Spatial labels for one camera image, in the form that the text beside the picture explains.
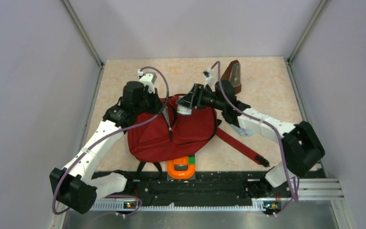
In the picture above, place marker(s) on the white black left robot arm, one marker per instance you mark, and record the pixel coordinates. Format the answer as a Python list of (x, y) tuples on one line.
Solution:
[(73, 186)]

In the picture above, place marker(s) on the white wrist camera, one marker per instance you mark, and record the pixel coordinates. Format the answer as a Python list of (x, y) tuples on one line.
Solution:
[(148, 79), (209, 77)]

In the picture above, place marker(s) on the light blue packaged item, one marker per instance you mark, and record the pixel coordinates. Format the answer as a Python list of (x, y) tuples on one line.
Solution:
[(242, 131)]

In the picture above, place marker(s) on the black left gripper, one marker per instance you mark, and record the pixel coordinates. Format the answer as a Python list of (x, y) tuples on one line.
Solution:
[(158, 104)]

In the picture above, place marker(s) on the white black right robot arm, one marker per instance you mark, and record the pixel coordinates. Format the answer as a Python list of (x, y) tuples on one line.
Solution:
[(300, 147)]

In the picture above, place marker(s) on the aluminium frame rail right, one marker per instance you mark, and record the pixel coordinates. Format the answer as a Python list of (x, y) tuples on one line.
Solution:
[(294, 64)]

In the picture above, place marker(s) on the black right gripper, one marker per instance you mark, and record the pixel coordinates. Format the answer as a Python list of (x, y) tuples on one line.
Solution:
[(195, 97)]

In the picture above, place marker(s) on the small green block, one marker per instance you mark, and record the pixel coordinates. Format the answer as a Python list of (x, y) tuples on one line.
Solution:
[(191, 160)]

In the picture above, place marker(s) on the red student backpack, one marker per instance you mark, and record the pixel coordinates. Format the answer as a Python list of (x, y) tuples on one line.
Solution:
[(173, 138)]

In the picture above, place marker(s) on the dark grey square base plate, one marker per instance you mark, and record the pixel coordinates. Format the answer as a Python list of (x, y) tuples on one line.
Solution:
[(191, 175)]

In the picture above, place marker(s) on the aluminium frame rail left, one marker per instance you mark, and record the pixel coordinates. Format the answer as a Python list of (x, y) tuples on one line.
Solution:
[(87, 66)]

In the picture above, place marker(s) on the brown wooden metronome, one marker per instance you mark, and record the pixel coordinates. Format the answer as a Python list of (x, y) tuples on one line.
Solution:
[(233, 74)]

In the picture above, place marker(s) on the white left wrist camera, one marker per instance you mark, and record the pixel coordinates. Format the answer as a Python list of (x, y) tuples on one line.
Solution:
[(148, 79)]

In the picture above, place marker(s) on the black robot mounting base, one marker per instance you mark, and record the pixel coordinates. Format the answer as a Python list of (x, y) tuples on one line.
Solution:
[(208, 189)]

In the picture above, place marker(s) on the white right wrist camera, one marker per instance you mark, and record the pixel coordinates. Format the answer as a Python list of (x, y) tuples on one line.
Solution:
[(209, 77)]

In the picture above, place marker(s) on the aluminium frame rail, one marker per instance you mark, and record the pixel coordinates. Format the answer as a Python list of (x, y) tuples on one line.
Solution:
[(87, 66), (294, 64)]

